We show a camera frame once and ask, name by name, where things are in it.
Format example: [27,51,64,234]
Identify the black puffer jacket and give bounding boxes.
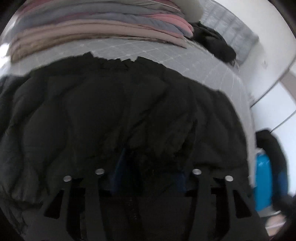
[1,53,248,240]

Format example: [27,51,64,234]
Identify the black clothing of operator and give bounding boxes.
[256,130,295,216]

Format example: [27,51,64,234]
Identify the grey quilted bed mattress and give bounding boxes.
[1,38,256,186]

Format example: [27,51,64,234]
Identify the black garment near headboard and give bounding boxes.
[190,22,236,63]

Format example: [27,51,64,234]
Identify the grey padded headboard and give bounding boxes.
[200,1,259,65]

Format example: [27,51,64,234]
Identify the beige folded blanket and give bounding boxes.
[8,20,186,63]

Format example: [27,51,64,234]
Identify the pink folded blanket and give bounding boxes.
[21,0,194,38]

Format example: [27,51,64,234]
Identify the grey-blue folded blanket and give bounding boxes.
[14,2,193,39]

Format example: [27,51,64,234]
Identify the large grey pillow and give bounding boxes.
[172,0,203,23]

